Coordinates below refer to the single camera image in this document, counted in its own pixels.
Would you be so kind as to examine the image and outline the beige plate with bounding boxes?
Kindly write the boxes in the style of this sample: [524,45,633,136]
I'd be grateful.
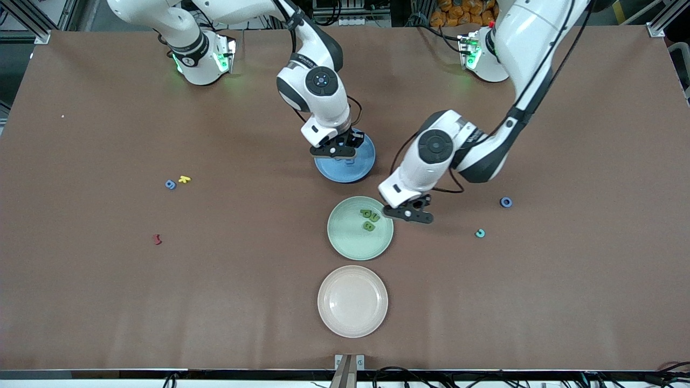
[318,265,389,338]

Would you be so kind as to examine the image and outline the brown table cover sheet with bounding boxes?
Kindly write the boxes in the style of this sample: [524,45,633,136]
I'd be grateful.
[0,24,690,372]

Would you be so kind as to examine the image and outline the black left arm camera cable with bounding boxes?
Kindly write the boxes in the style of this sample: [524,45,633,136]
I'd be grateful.
[389,0,596,195]

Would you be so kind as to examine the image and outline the pile of orange objects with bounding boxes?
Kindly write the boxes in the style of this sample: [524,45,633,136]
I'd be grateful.
[430,0,496,27]

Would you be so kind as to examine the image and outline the blue plate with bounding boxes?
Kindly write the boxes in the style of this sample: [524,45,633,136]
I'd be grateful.
[314,132,376,184]

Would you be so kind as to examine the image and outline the light green plate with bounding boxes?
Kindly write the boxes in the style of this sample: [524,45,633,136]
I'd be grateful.
[327,196,394,261]

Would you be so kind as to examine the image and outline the table edge metal bracket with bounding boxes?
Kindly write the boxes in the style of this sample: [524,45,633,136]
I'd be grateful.
[334,354,366,388]

